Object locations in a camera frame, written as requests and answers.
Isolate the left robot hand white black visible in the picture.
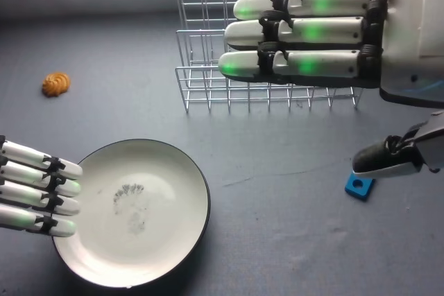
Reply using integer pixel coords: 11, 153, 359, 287
0, 135, 84, 238

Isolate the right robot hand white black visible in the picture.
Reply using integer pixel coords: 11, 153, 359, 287
217, 0, 444, 182

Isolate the white plate dark rim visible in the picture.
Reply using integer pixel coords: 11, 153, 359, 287
51, 139, 212, 289

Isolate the orange swirl cookie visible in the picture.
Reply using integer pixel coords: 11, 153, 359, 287
42, 71, 72, 98

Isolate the blue block with two holes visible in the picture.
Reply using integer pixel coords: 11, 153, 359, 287
344, 170, 377, 203

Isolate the chrome wire dish rack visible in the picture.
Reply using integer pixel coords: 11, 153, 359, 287
174, 0, 372, 113

